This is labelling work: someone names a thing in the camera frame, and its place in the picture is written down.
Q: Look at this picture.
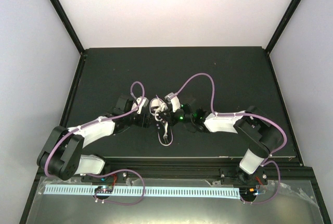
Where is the right small circuit board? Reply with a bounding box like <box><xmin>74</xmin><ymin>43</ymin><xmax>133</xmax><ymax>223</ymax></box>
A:
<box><xmin>239</xmin><ymin>188</ymin><xmax>266</xmax><ymax>197</ymax></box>

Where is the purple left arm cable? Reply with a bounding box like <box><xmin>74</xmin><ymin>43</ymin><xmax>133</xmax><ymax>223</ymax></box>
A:
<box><xmin>44</xmin><ymin>81</ymin><xmax>145</xmax><ymax>178</ymax></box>

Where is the left small circuit board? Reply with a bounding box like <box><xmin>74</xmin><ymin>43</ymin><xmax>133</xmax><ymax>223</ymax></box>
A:
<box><xmin>94</xmin><ymin>185</ymin><xmax>113</xmax><ymax>194</ymax></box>

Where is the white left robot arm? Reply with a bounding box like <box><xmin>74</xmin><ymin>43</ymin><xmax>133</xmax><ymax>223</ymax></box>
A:
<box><xmin>36</xmin><ymin>95</ymin><xmax>149</xmax><ymax>182</ymax></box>

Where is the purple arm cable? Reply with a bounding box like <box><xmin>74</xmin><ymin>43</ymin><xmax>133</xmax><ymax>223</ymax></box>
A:
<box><xmin>44</xmin><ymin>81</ymin><xmax>145</xmax><ymax>178</ymax></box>
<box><xmin>174</xmin><ymin>72</ymin><xmax>288</xmax><ymax>167</ymax></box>

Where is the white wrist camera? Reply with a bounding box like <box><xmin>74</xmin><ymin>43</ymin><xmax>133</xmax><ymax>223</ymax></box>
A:
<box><xmin>132</xmin><ymin>97</ymin><xmax>149</xmax><ymax>114</ymax></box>
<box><xmin>164</xmin><ymin>93</ymin><xmax>181</xmax><ymax>112</ymax></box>

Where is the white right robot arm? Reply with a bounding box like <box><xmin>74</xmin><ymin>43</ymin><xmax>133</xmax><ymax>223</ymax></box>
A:
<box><xmin>164</xmin><ymin>105</ymin><xmax>287</xmax><ymax>185</ymax></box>

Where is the left black frame post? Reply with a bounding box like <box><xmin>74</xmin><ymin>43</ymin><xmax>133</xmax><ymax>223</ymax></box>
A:
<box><xmin>49</xmin><ymin>0</ymin><xmax>85</xmax><ymax>55</ymax></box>

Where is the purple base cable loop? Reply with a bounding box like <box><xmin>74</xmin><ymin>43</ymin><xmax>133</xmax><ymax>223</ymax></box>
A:
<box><xmin>93</xmin><ymin>169</ymin><xmax>146</xmax><ymax>206</ymax></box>

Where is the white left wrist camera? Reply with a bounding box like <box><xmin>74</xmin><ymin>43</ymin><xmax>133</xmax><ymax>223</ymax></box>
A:
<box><xmin>132</xmin><ymin>97</ymin><xmax>149</xmax><ymax>114</ymax></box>

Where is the black frame post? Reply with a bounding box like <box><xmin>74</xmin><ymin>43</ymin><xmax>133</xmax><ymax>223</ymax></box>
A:
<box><xmin>265</xmin><ymin>0</ymin><xmax>302</xmax><ymax>55</ymax></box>
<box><xmin>49</xmin><ymin>0</ymin><xmax>85</xmax><ymax>55</ymax></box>

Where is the white shoelace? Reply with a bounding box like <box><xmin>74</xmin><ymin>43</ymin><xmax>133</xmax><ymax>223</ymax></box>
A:
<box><xmin>154</xmin><ymin>95</ymin><xmax>168</xmax><ymax>122</ymax></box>

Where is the black front mounting rail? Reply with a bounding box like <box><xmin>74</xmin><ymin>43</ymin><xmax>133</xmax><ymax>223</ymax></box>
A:
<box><xmin>82</xmin><ymin>159</ymin><xmax>317</xmax><ymax>187</ymax></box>

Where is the right black frame post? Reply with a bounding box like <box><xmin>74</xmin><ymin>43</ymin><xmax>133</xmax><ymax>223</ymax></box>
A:
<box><xmin>265</xmin><ymin>0</ymin><xmax>302</xmax><ymax>55</ymax></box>

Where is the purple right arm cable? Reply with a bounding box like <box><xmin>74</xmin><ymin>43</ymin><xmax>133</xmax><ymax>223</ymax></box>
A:
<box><xmin>174</xmin><ymin>72</ymin><xmax>288</xmax><ymax>167</ymax></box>

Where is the light blue slotted cable duct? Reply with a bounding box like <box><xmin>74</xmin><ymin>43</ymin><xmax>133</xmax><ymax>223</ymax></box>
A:
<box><xmin>44</xmin><ymin>185</ymin><xmax>240</xmax><ymax>200</ymax></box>

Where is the black canvas sneaker white sole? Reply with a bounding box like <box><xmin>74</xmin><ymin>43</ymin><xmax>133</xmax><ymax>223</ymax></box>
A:
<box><xmin>149</xmin><ymin>96</ymin><xmax>173</xmax><ymax>147</ymax></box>

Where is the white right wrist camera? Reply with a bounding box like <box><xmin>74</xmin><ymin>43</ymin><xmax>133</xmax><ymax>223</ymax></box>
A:
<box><xmin>164</xmin><ymin>93</ymin><xmax>181</xmax><ymax>112</ymax></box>

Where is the small circuit board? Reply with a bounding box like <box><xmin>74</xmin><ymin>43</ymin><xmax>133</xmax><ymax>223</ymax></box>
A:
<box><xmin>94</xmin><ymin>185</ymin><xmax>113</xmax><ymax>194</ymax></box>
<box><xmin>239</xmin><ymin>188</ymin><xmax>266</xmax><ymax>197</ymax></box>

